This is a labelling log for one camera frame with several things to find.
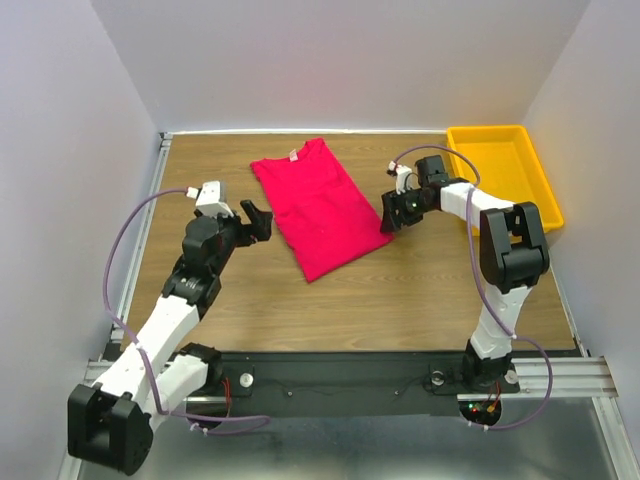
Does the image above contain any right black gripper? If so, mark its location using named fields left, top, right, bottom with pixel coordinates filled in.
left=378, top=184, right=434, bottom=233

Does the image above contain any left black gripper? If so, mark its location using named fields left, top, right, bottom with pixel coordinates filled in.
left=209, top=201, right=272, bottom=276

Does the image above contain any red t shirt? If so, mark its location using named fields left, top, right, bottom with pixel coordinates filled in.
left=250, top=138, right=393, bottom=283

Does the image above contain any yellow plastic bin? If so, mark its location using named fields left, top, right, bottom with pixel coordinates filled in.
left=446, top=125, right=564, bottom=232

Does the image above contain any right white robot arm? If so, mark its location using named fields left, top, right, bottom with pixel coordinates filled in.
left=380, top=155, right=550, bottom=390

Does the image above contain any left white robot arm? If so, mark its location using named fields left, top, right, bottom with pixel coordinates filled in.
left=67, top=200, right=273, bottom=475

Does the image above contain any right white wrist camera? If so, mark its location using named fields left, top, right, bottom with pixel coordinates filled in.
left=387, top=161, right=414, bottom=195

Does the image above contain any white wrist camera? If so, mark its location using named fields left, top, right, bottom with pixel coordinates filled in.
left=387, top=161, right=414, bottom=195
left=186, top=180, right=234, bottom=218

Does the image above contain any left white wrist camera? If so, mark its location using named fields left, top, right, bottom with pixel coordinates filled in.
left=186, top=180, right=234, bottom=218

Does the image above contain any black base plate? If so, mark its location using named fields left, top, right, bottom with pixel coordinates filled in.
left=179, top=351, right=520, bottom=418

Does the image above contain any aluminium frame rail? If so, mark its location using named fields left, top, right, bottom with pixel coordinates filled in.
left=58, top=132, right=173, bottom=479

